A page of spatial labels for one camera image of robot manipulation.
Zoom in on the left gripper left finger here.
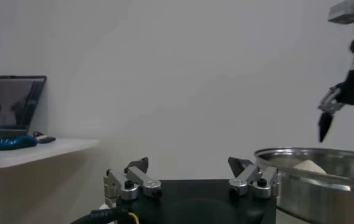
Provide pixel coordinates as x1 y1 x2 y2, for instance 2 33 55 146
103 156 162 201

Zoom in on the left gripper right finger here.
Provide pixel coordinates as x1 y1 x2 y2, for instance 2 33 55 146
227 156 283 200

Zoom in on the white steamed baozi bun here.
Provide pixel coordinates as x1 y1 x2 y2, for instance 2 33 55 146
292 159 327 175

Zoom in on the stainless steel steamer basket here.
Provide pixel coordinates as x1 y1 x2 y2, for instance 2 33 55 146
254 147 354 224

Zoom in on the white side table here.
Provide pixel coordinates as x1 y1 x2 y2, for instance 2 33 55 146
0 138 100 170

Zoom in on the blue black computer mouse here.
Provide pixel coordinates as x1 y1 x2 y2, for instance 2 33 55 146
0 135 39 152

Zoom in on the black laptop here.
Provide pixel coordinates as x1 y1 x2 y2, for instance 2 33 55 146
0 75 47 144

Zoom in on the yellow wire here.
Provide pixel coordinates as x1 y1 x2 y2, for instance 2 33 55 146
127 212 141 224

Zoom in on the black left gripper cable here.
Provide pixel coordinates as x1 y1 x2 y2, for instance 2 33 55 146
70 206 131 224

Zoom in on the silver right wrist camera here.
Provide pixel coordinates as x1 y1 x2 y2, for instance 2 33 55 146
327 0 354 25

